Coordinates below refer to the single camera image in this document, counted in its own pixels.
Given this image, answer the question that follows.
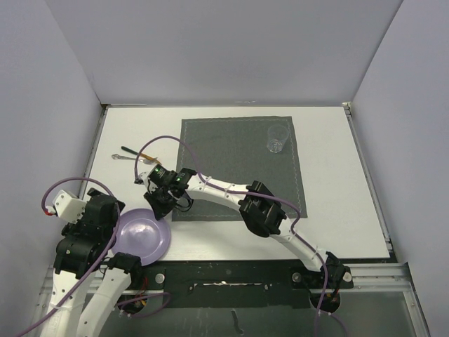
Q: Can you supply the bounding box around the green handled knife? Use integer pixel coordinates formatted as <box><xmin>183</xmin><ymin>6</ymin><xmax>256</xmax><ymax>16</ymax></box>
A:
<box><xmin>121</xmin><ymin>146</ymin><xmax>161</xmax><ymax>164</ymax></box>

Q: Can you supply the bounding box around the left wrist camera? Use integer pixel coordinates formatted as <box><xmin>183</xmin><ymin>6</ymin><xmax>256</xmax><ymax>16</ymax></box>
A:
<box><xmin>44</xmin><ymin>190</ymin><xmax>87</xmax><ymax>224</ymax></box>

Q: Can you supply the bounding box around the aluminium frame rail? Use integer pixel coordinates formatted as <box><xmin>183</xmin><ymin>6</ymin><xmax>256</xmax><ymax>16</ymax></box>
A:
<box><xmin>40</xmin><ymin>263</ymin><xmax>415</xmax><ymax>294</ymax></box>

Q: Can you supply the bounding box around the clear drinking glass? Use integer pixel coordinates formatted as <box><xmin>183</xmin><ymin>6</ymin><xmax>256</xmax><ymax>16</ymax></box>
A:
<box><xmin>267</xmin><ymin>124</ymin><xmax>290</xmax><ymax>153</ymax></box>

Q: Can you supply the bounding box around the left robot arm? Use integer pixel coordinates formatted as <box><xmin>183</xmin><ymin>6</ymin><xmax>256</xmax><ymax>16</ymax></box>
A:
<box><xmin>21</xmin><ymin>188</ymin><xmax>143</xmax><ymax>336</ymax></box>

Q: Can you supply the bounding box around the grey cloth napkin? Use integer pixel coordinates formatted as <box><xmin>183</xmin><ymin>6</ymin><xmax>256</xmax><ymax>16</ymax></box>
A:
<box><xmin>176</xmin><ymin>116</ymin><xmax>307</xmax><ymax>218</ymax></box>

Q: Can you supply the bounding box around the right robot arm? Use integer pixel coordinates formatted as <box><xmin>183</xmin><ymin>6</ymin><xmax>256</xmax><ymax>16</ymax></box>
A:
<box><xmin>135</xmin><ymin>164</ymin><xmax>352</xmax><ymax>287</ymax></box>

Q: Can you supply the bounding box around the purple plate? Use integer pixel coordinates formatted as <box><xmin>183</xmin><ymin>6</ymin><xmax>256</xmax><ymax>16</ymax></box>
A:
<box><xmin>111</xmin><ymin>209</ymin><xmax>171</xmax><ymax>266</ymax></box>

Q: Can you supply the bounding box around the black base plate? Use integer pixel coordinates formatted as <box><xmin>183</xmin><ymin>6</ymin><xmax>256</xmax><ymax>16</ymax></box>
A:
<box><xmin>119</xmin><ymin>260</ymin><xmax>354</xmax><ymax>314</ymax></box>

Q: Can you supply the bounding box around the silver fork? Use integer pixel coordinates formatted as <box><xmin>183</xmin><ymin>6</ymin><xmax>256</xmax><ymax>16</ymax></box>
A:
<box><xmin>111</xmin><ymin>154</ymin><xmax>152</xmax><ymax>164</ymax></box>

